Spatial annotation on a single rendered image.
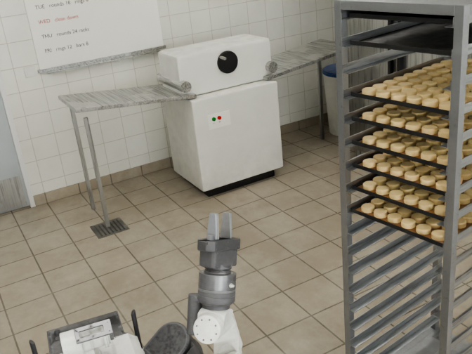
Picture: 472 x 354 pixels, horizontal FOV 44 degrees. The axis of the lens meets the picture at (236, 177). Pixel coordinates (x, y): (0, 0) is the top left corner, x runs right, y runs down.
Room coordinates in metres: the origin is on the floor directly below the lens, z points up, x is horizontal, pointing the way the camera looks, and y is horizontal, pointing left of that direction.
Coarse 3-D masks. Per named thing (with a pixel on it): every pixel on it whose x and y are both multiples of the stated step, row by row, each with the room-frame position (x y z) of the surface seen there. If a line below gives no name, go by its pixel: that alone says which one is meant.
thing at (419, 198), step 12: (372, 180) 2.05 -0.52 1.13; (384, 180) 1.99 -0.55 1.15; (384, 192) 1.91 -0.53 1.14; (396, 192) 1.88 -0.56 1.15; (408, 192) 1.89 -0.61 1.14; (420, 192) 1.86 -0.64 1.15; (432, 192) 1.87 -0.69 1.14; (468, 192) 1.82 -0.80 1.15; (408, 204) 1.81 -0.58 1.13; (420, 204) 1.77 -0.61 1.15; (432, 204) 1.76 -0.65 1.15; (444, 204) 1.79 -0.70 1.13; (444, 216) 1.70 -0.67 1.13
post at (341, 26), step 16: (336, 0) 2.00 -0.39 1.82; (336, 16) 2.00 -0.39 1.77; (336, 32) 2.00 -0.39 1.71; (336, 48) 2.00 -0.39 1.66; (336, 64) 2.01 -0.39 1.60; (336, 80) 2.01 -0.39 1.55; (352, 240) 2.00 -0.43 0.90; (352, 256) 2.00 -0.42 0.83; (352, 336) 1.99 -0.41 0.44; (352, 352) 1.99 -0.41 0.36
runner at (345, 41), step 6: (396, 24) 2.15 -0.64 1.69; (402, 24) 2.17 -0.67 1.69; (408, 24) 2.19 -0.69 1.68; (414, 24) 2.21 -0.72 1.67; (372, 30) 2.07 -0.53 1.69; (378, 30) 2.09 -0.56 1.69; (384, 30) 2.11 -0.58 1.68; (390, 30) 2.13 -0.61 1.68; (348, 36) 2.00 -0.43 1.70; (354, 36) 2.02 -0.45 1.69; (360, 36) 2.04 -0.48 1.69; (366, 36) 2.05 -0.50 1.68; (372, 36) 2.07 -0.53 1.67; (342, 42) 1.98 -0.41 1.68; (348, 42) 2.00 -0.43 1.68
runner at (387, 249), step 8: (400, 240) 2.17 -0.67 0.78; (408, 240) 2.18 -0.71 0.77; (384, 248) 2.11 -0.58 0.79; (392, 248) 2.13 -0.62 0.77; (368, 256) 2.05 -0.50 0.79; (376, 256) 2.08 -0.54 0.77; (384, 256) 2.07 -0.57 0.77; (352, 264) 2.00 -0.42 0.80; (360, 264) 2.02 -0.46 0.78; (368, 264) 2.03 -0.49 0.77; (352, 272) 1.98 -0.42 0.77
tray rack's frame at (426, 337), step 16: (352, 0) 1.95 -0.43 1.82; (368, 0) 1.91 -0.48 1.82; (384, 0) 1.88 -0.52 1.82; (400, 0) 1.84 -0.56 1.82; (416, 0) 1.81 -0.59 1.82; (432, 0) 1.77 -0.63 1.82; (448, 0) 1.74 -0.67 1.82; (464, 0) 1.71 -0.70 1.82; (432, 336) 2.29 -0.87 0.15; (400, 352) 2.21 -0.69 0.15; (416, 352) 2.19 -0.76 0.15; (432, 352) 2.18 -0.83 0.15
